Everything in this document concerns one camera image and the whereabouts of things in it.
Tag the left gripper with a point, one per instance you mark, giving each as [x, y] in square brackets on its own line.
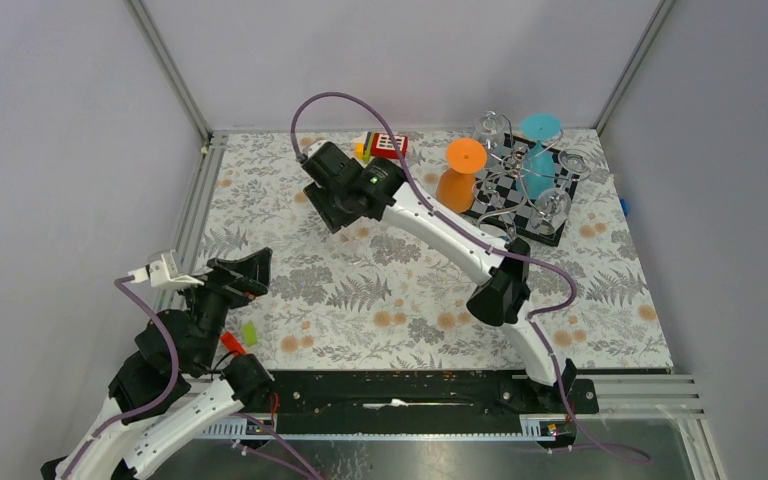
[244, 279]

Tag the orange wine glass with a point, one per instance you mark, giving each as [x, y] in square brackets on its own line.
[465, 157]

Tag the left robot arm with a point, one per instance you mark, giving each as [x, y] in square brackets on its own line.
[169, 391]

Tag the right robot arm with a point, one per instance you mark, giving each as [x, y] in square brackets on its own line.
[343, 190]

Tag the chrome wine glass rack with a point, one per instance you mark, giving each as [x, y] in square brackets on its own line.
[516, 185]

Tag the clear wine glass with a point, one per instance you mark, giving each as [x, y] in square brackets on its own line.
[575, 162]
[490, 130]

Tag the teal wine glass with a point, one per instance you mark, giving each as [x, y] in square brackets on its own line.
[538, 166]

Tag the green small block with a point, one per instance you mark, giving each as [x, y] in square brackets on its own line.
[249, 334]

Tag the red small block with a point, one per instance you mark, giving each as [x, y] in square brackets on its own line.
[231, 344]

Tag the colourful toy brick block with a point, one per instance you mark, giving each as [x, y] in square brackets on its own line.
[370, 145]

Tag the black white chess board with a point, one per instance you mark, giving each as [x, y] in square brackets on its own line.
[530, 199]

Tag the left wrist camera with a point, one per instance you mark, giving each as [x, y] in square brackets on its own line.
[162, 273]

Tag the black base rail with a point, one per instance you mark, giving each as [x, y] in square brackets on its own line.
[415, 402]

